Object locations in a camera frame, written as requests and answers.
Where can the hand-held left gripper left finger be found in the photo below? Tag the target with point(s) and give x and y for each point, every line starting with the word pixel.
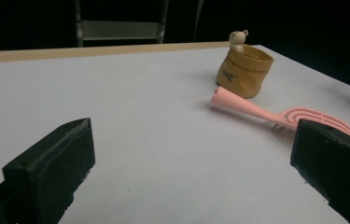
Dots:
pixel 48 174

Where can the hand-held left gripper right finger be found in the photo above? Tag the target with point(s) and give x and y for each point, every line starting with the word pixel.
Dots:
pixel 337 165

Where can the pink hairbrush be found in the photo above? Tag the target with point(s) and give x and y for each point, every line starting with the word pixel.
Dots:
pixel 241 104

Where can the white table sheet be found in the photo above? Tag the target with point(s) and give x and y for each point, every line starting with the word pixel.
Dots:
pixel 151 102

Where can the metal stand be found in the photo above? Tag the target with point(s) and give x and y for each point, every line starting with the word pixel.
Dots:
pixel 116 29

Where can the small beige bear figure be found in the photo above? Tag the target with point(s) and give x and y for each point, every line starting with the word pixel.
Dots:
pixel 236 39

